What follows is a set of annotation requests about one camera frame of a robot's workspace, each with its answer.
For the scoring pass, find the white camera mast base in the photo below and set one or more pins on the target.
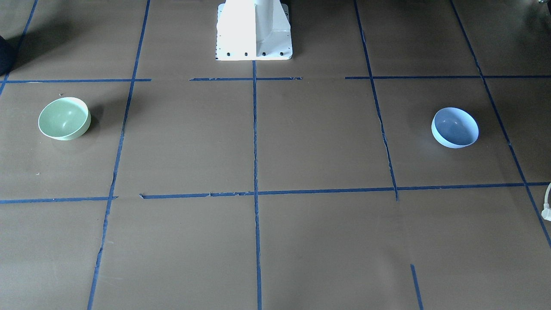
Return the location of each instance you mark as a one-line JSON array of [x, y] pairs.
[[253, 30]]

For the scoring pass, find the blue bowl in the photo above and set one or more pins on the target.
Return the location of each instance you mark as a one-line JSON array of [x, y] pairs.
[[454, 128]]

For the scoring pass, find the green bowl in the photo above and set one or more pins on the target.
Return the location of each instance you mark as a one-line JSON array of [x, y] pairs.
[[65, 119]]

